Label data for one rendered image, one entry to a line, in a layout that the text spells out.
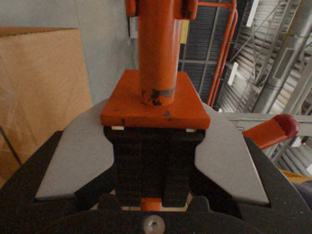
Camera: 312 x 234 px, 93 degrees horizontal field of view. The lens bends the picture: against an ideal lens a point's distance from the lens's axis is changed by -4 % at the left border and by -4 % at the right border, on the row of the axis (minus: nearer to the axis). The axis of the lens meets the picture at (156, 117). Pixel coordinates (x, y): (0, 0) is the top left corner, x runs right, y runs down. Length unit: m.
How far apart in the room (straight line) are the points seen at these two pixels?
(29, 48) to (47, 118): 0.08
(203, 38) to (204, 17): 1.11
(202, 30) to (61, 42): 10.79
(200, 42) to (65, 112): 10.89
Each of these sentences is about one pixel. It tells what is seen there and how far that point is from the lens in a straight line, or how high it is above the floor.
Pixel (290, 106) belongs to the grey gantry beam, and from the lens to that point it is 2.95.
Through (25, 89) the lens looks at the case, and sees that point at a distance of 0.20.
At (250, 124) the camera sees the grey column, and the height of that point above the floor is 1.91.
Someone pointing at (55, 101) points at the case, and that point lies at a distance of 0.24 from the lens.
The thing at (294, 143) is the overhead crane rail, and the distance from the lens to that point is 2.90.
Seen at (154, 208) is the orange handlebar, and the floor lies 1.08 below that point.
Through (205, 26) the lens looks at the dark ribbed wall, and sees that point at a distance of 10.99.
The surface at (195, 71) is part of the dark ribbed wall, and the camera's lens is 11.53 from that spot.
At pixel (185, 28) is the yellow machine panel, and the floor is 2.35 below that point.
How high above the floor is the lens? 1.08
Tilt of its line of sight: 2 degrees up
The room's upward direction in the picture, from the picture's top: 92 degrees clockwise
